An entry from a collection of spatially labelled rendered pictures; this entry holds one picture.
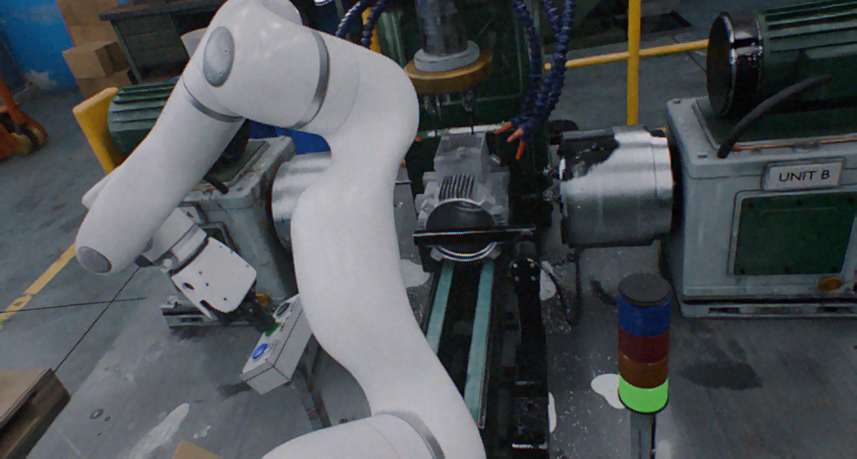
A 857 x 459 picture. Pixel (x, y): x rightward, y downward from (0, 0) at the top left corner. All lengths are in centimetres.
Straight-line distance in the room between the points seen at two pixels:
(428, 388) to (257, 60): 33
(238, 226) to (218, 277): 39
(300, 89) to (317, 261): 16
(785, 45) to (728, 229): 32
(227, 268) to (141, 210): 20
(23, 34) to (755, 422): 773
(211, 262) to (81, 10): 646
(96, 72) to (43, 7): 120
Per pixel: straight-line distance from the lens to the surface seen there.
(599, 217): 120
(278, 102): 57
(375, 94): 62
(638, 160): 120
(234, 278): 100
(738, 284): 132
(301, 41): 58
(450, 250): 131
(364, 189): 55
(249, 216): 133
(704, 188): 118
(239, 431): 130
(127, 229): 87
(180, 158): 85
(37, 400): 298
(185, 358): 153
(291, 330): 103
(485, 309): 120
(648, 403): 86
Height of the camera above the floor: 170
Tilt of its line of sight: 31 degrees down
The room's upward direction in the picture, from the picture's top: 11 degrees counter-clockwise
